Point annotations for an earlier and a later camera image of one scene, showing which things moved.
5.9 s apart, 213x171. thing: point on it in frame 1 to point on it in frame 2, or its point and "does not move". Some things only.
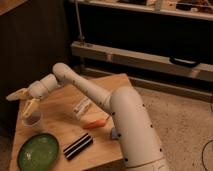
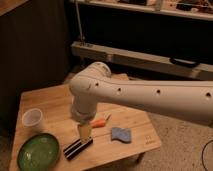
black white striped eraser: x=77 y=146 does not move
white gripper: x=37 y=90 to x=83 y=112
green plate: x=39 y=152 does not move
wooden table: x=82 y=130 does not move
